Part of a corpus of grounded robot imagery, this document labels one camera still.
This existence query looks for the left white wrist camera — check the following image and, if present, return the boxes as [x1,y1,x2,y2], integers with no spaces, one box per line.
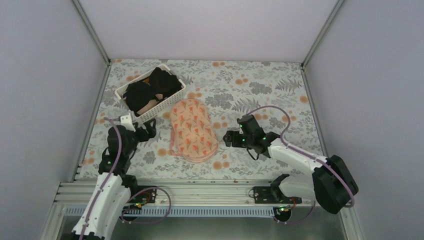
[119,113,136,132]

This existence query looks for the grey slotted cable duct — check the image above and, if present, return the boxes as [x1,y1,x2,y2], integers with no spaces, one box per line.
[64,205,277,218]

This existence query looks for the white perforated plastic basket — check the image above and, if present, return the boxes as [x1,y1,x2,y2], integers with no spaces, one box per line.
[114,63,186,124]

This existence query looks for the floral patterned table mat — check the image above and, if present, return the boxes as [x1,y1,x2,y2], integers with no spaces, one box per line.
[78,58,322,181]

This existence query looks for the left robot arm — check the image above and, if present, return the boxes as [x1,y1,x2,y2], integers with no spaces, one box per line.
[70,118,156,240]

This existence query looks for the black bra in basket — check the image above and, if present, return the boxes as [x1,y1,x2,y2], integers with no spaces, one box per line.
[122,67,182,117]

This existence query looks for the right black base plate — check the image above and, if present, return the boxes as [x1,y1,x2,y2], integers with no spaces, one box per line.
[252,186,302,204]

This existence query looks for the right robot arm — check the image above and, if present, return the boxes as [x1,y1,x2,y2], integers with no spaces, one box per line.
[223,115,359,214]

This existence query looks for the aluminium front rail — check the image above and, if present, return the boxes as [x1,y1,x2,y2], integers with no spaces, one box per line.
[53,181,353,208]

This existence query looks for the pink floral laundry bag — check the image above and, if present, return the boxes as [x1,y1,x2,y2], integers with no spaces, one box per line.
[169,99,219,164]

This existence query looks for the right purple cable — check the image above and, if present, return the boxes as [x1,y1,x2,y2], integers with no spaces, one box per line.
[243,105,356,226]

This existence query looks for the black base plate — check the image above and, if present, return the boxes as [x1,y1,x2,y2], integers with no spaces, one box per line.
[252,186,302,204]
[127,185,157,205]

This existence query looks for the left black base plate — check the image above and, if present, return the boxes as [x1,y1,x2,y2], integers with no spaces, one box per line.
[127,185,157,205]

